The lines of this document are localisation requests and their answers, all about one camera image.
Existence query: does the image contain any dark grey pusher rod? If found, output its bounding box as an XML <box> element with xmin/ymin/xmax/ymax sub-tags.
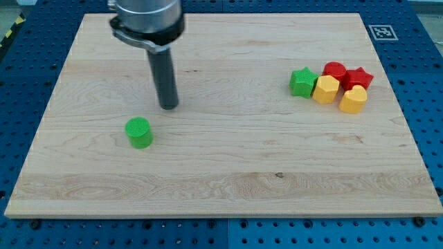
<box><xmin>147</xmin><ymin>49</ymin><xmax>179</xmax><ymax>110</ymax></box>

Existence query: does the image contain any green star block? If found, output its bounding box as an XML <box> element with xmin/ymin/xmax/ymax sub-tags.
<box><xmin>289</xmin><ymin>67</ymin><xmax>319</xmax><ymax>99</ymax></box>

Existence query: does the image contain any red cylinder block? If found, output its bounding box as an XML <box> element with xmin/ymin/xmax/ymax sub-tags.
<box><xmin>322</xmin><ymin>62</ymin><xmax>347</xmax><ymax>82</ymax></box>

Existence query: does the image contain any white fiducial marker tag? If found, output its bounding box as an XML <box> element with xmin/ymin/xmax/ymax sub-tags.
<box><xmin>368</xmin><ymin>24</ymin><xmax>398</xmax><ymax>41</ymax></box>

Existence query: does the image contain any black yellow hazard tape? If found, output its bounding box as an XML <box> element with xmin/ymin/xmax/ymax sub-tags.
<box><xmin>1</xmin><ymin>12</ymin><xmax>26</xmax><ymax>49</ymax></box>

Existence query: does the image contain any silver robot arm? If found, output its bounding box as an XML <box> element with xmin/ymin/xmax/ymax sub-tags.
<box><xmin>107</xmin><ymin>0</ymin><xmax>185</xmax><ymax>110</ymax></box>

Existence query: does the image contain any yellow hexagon block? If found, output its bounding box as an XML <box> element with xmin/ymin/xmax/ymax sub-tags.
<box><xmin>312</xmin><ymin>75</ymin><xmax>340</xmax><ymax>104</ymax></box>

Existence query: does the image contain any red star block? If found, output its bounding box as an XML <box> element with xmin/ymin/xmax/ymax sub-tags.
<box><xmin>341</xmin><ymin>67</ymin><xmax>374</xmax><ymax>91</ymax></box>

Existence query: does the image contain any wooden board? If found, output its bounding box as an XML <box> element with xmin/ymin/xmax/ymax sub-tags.
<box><xmin>5</xmin><ymin>13</ymin><xmax>442</xmax><ymax>219</ymax></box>

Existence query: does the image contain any yellow heart block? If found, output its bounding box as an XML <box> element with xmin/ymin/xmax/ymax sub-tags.
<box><xmin>338</xmin><ymin>85</ymin><xmax>368</xmax><ymax>114</ymax></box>

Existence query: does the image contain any green cylinder block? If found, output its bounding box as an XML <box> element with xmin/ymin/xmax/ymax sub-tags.
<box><xmin>125</xmin><ymin>117</ymin><xmax>154</xmax><ymax>149</ymax></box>

